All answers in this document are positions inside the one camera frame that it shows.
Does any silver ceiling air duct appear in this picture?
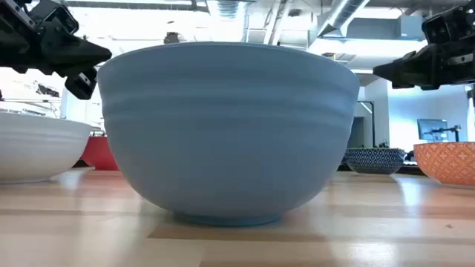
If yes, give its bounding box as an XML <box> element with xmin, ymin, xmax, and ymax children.
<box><xmin>317</xmin><ymin>0</ymin><xmax>372</xmax><ymax>38</ymax></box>

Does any large plain blue bowl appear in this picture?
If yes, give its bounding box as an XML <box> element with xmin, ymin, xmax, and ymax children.
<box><xmin>96</xmin><ymin>41</ymin><xmax>361</xmax><ymax>228</ymax></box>

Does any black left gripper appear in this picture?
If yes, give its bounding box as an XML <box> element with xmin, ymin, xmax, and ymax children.
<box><xmin>0</xmin><ymin>0</ymin><xmax>113</xmax><ymax>101</ymax></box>

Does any large plain white bowl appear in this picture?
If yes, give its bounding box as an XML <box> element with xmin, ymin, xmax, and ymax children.
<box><xmin>0</xmin><ymin>110</ymin><xmax>94</xmax><ymax>185</ymax></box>

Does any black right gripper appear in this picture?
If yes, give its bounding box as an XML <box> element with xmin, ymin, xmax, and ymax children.
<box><xmin>373</xmin><ymin>35</ymin><xmax>475</xmax><ymax>90</ymax></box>

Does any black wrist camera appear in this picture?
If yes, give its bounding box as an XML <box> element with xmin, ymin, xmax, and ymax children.
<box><xmin>46</xmin><ymin>3</ymin><xmax>80</xmax><ymax>36</ymax></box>
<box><xmin>422</xmin><ymin>2</ymin><xmax>475</xmax><ymax>45</ymax></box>

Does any navy diamond bowl gold inside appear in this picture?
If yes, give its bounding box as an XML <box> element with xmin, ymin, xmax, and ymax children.
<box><xmin>342</xmin><ymin>147</ymin><xmax>407</xmax><ymax>176</ymax></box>

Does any orange cross bowl blue inside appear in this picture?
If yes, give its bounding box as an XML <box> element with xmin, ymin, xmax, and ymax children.
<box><xmin>413</xmin><ymin>142</ymin><xmax>475</xmax><ymax>188</ymax></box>

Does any large plain red bowl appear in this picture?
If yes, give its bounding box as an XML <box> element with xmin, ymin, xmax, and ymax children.
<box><xmin>80</xmin><ymin>135</ymin><xmax>120</xmax><ymax>172</ymax></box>

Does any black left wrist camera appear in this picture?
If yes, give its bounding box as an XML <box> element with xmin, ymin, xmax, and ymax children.
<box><xmin>46</xmin><ymin>3</ymin><xmax>80</xmax><ymax>36</ymax></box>

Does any background computer monitor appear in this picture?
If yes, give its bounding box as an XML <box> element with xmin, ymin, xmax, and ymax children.
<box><xmin>416</xmin><ymin>118</ymin><xmax>450</xmax><ymax>144</ymax></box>

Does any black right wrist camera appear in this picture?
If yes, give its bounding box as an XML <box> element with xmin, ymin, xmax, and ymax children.
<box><xmin>422</xmin><ymin>2</ymin><xmax>475</xmax><ymax>45</ymax></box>

